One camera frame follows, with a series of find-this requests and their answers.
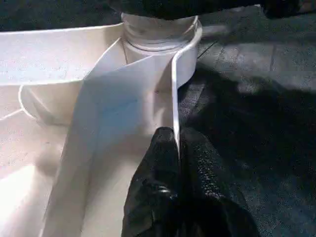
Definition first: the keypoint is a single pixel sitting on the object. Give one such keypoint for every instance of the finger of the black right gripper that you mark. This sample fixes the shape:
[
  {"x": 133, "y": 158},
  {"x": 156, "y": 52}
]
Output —
[{"x": 185, "y": 7}]

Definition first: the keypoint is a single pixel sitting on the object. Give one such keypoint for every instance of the white plastic table top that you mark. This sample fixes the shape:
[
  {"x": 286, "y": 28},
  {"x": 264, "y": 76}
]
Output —
[{"x": 61, "y": 123}]

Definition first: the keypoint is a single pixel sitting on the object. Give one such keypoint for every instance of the white plastic table leg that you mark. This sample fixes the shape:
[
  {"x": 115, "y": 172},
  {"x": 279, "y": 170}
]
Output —
[{"x": 158, "y": 32}]

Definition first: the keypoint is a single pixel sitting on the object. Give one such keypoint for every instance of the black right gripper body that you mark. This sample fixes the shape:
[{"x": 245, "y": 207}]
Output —
[{"x": 284, "y": 7}]

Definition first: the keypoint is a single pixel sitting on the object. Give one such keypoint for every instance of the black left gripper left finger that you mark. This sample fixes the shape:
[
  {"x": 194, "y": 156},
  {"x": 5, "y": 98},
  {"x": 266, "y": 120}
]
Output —
[{"x": 155, "y": 187}]

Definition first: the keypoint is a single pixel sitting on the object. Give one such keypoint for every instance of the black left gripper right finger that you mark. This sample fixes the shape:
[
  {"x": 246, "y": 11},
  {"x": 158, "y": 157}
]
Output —
[{"x": 212, "y": 192}]

